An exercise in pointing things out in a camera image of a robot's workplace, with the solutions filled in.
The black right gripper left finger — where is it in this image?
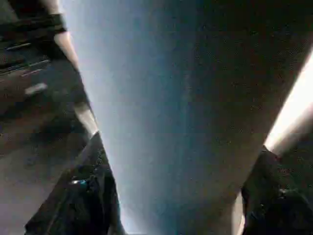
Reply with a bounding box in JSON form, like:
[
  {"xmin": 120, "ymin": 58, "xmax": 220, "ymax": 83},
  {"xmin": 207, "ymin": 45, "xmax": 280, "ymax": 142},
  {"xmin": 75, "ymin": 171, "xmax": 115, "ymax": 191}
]
[{"xmin": 24, "ymin": 132, "xmax": 126, "ymax": 235}]

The white plastic table leg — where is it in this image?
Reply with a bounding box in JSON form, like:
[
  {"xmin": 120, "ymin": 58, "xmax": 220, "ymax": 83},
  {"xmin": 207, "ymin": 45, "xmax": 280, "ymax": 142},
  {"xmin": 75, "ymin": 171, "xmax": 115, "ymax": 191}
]
[{"xmin": 52, "ymin": 0, "xmax": 313, "ymax": 235}]

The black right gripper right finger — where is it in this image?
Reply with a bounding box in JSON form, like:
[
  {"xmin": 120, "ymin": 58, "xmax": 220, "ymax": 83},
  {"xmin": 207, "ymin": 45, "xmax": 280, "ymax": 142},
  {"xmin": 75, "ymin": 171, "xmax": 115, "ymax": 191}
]
[{"xmin": 241, "ymin": 145, "xmax": 313, "ymax": 235}]

